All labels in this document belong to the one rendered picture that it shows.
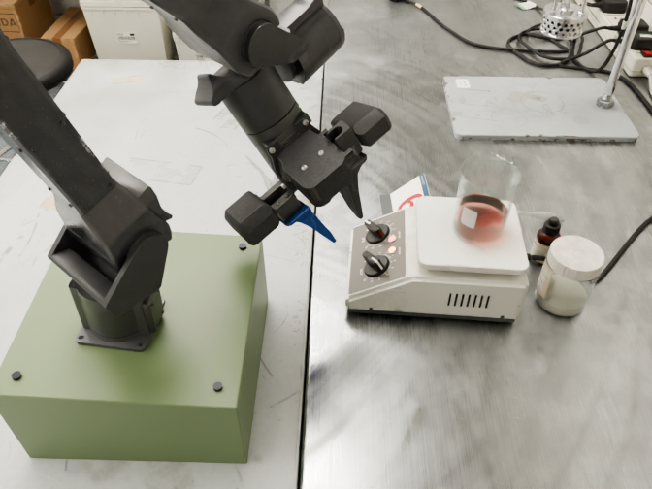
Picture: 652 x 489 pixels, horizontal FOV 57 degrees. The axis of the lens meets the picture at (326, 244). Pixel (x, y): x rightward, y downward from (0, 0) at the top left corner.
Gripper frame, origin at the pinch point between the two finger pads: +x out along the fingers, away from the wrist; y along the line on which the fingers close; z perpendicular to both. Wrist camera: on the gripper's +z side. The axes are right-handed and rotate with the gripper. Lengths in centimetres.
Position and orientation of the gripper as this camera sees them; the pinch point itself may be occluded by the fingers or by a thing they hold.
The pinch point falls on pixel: (331, 207)
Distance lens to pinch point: 63.6
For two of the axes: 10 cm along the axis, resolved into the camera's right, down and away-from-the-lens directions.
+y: 7.4, -6.6, 1.5
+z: 4.6, 3.4, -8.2
